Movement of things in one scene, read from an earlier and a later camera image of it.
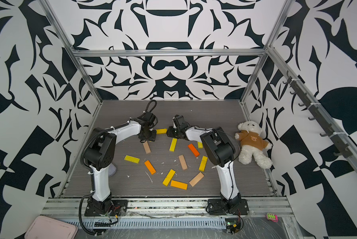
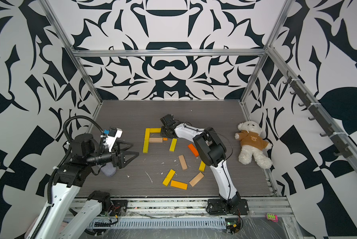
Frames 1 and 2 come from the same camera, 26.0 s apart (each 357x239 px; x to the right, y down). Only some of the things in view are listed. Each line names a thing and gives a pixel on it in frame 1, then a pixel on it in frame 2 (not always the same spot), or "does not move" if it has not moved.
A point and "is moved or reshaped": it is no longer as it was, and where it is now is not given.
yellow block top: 162,131 is moved or reshaped
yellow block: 203,164 does not move
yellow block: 132,159 is moved or reshaped
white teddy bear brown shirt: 252,145 does not move
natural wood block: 146,147 → 156,140
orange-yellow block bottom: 179,184 does not move
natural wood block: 183,162 does not move
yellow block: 173,145 does not move
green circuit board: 233,225 does not move
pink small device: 270,216 does not move
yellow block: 169,177 does not move
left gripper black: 153,137 → 119,162
